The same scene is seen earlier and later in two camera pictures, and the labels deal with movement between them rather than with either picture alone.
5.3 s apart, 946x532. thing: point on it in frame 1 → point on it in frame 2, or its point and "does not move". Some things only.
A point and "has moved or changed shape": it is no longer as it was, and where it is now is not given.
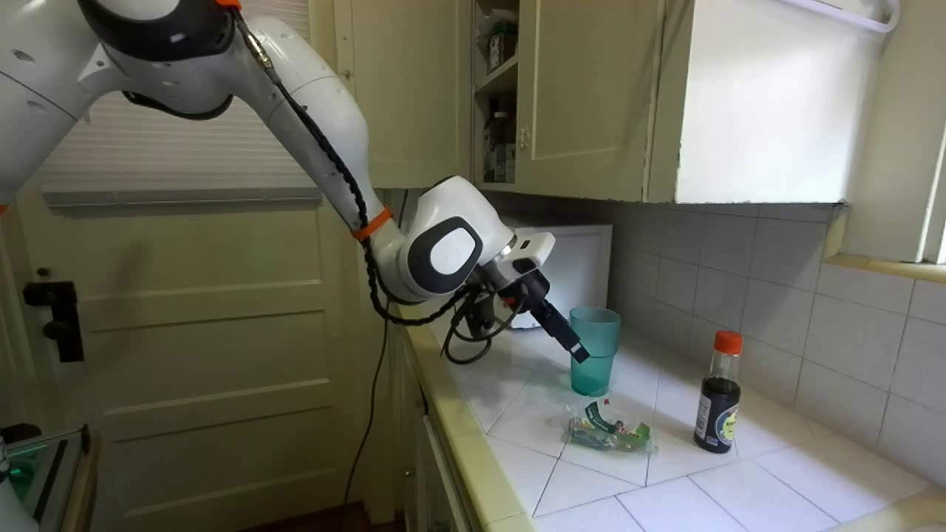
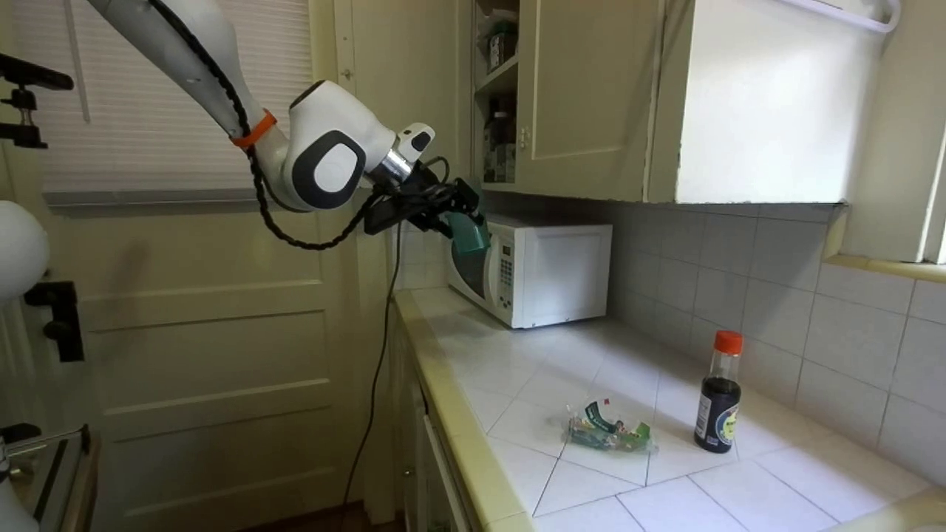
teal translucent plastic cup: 599,332 has moved or changed shape
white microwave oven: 577,274 does not move
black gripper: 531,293 → 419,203
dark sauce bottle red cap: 720,397 does not move
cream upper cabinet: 685,102 does not move
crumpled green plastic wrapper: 614,435 does not move
